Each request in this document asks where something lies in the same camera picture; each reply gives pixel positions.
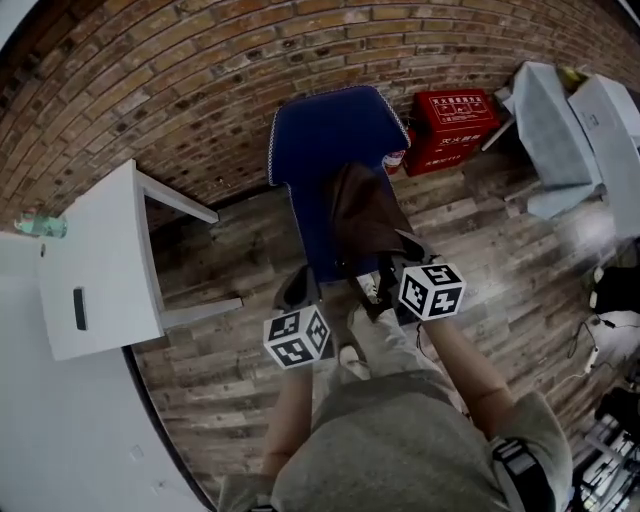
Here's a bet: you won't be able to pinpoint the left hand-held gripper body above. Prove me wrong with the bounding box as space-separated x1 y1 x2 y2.
263 265 333 371

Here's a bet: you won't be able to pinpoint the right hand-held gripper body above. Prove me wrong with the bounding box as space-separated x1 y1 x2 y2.
382 230 468 322

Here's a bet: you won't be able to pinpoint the dark brown bag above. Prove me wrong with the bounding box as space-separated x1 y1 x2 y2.
327 161 427 322

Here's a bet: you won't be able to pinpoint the blue fabric chair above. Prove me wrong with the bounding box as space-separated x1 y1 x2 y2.
266 84 412 286

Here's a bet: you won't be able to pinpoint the person's left forearm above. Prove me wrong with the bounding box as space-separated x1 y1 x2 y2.
261 367 317 484

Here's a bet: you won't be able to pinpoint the person's right forearm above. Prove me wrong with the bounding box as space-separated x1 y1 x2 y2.
423 316 514 442

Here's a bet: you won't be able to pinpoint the person's white shoe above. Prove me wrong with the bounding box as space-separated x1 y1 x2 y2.
338 344 372 380
356 273 382 307

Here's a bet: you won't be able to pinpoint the person's light grey trousers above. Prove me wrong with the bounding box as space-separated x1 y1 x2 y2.
312 294 454 401

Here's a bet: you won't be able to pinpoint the person's grey shirt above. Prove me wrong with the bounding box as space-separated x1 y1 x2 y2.
216 372 574 512

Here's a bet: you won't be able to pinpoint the red fire equipment box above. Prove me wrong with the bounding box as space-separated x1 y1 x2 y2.
403 88 502 178

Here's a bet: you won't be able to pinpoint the black backpack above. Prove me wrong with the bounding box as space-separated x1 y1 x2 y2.
591 266 640 316

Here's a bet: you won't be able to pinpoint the table with pale blue cloth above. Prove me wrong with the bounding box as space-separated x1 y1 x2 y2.
480 61 607 222

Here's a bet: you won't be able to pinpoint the white table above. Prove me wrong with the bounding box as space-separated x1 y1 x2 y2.
34 158 245 363

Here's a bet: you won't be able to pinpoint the small black device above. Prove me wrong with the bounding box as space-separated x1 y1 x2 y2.
72 287 89 332

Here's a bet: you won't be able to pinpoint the black and white equipment rack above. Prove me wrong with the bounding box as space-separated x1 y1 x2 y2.
573 383 640 512

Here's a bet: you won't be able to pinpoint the white cardboard box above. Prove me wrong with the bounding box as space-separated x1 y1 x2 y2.
566 73 640 242

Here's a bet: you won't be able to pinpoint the green plastic bottle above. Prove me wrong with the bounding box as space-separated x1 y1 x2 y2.
18 211 69 240

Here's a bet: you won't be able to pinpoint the black and white shoulder strap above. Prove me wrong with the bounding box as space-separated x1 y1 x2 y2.
491 436 552 512

